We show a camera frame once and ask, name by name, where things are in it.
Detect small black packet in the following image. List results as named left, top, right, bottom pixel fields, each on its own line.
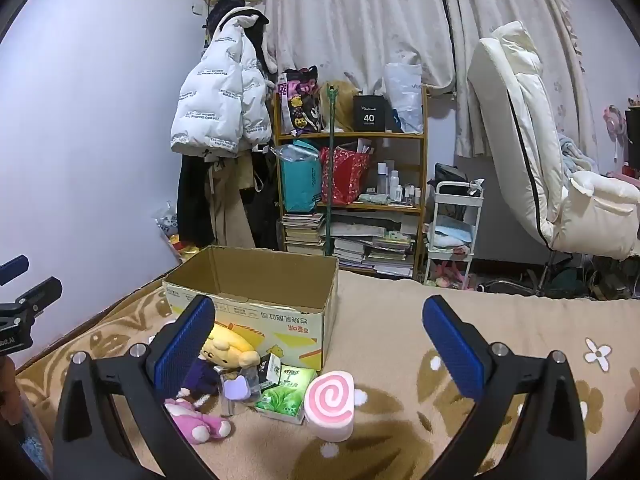
left=259, top=352, right=287, bottom=387

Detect black patterned bag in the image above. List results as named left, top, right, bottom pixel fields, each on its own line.
left=277, top=66, right=321, bottom=136

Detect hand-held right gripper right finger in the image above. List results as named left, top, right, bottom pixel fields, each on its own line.
left=421, top=294, right=588, bottom=480

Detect white trolley cart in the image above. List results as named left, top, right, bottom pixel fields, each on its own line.
left=424, top=180, right=485, bottom=291

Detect person's left hand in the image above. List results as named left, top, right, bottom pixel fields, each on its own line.
left=0, top=356, right=25, bottom=426

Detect pink swirl plush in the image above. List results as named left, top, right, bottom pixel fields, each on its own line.
left=304, top=371, right=357, bottom=443

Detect yellow plush toy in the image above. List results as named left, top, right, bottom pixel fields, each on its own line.
left=180, top=324, right=262, bottom=406

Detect pale green pouch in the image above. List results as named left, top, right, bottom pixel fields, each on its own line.
left=357, top=192, right=396, bottom=208

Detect dark green bag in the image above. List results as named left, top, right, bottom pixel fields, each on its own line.
left=542, top=267, right=586, bottom=298

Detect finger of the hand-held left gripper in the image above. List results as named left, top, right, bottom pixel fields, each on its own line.
left=0, top=255, right=30, bottom=286
left=15, top=276, right=63, bottom=317

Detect teal bag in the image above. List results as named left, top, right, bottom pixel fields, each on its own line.
left=272, top=141, right=322, bottom=213

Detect white puffer jacket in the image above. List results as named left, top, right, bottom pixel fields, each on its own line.
left=170, top=7, right=275, bottom=153

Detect beige trousers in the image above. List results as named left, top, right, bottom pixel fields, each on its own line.
left=205, top=152, right=256, bottom=250

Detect cream floral curtain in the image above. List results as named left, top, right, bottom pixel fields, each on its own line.
left=435, top=0, right=586, bottom=158
left=262, top=0, right=456, bottom=96

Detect black garment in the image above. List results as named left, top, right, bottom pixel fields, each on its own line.
left=250, top=145, right=282, bottom=251

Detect blond wig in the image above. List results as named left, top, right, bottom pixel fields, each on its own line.
left=320, top=80, right=361, bottom=133

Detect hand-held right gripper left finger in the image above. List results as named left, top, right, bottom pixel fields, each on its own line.
left=52, top=294, right=221, bottom=480

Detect clear plastic bag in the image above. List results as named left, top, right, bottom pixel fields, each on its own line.
left=155, top=201, right=180, bottom=237

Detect pink plush toy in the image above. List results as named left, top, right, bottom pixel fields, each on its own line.
left=164, top=397, right=233, bottom=446

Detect black box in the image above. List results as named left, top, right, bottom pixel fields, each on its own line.
left=352, top=94, right=387, bottom=133

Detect messy pile of books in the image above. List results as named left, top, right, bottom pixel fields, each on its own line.
left=327, top=210, right=418, bottom=278

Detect blue patterned cloth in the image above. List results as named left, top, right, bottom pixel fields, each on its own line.
left=20, top=410, right=53, bottom=478

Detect row of white cosmetic bottles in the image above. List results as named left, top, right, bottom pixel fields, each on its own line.
left=375, top=160, right=423, bottom=207

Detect white plastic bag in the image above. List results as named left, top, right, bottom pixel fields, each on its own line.
left=384, top=62, right=425, bottom=135

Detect green pole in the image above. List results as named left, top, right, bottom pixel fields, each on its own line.
left=324, top=85, right=341, bottom=258

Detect stack of books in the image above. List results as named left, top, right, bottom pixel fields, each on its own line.
left=281, top=212, right=326, bottom=256

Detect black coat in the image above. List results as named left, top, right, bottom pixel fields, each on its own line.
left=177, top=152, right=216, bottom=248

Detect pink toys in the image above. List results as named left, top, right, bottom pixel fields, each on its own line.
left=432, top=260, right=473, bottom=288

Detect wooden shelf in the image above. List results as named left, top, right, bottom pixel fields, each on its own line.
left=272, top=85, right=430, bottom=281

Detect cream recliner chair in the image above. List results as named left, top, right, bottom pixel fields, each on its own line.
left=467, top=21, right=640, bottom=261

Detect cardboard box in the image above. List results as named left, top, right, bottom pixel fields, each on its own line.
left=162, top=245, right=340, bottom=371

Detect beige floral blanket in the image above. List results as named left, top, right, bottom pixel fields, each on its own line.
left=15, top=260, right=640, bottom=480

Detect green tissue pack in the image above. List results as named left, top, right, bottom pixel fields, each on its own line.
left=255, top=366, right=319, bottom=425

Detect red gift bag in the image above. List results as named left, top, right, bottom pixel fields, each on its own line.
left=320, top=146, right=372, bottom=206

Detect pink fan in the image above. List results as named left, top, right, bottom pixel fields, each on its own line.
left=602, top=105, right=626, bottom=161

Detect clear bag with purple toy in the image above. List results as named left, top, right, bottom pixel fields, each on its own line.
left=215, top=364, right=262, bottom=417

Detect pale blue blanket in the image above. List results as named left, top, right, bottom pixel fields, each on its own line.
left=557, top=132, right=598, bottom=181

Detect light blue cloth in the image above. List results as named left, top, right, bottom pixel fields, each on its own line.
left=430, top=220, right=476, bottom=251

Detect black hat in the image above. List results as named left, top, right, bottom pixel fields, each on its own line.
left=207, top=0, right=262, bottom=29

